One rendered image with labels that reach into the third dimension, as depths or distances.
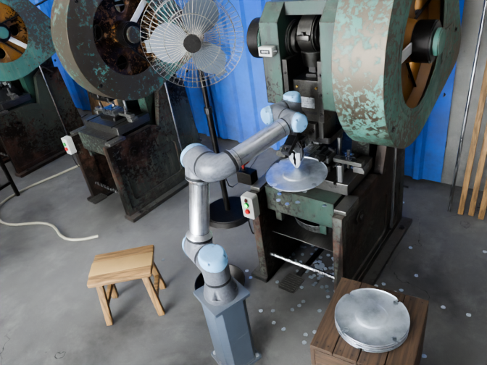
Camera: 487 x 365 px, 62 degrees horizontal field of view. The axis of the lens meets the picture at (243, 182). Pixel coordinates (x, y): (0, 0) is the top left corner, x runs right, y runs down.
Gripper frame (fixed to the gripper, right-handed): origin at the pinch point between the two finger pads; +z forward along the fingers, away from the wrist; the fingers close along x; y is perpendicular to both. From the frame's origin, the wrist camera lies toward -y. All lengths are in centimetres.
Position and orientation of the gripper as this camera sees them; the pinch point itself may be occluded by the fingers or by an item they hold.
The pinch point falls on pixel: (296, 166)
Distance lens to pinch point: 195.4
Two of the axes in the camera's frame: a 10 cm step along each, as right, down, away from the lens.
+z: 1.5, 8.4, 5.1
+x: -7.9, -2.1, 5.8
